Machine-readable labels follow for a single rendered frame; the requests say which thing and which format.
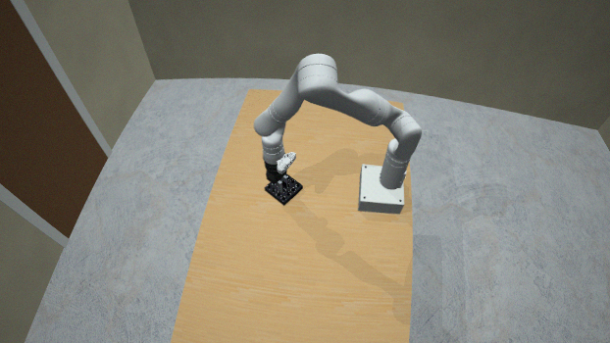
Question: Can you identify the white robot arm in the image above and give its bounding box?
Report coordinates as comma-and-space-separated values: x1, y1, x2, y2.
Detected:
254, 54, 422, 190

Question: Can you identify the black knob box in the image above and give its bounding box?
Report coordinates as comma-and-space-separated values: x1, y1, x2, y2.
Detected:
265, 174, 303, 205

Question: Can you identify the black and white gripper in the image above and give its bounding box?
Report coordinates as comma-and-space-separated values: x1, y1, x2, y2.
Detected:
263, 147, 296, 192

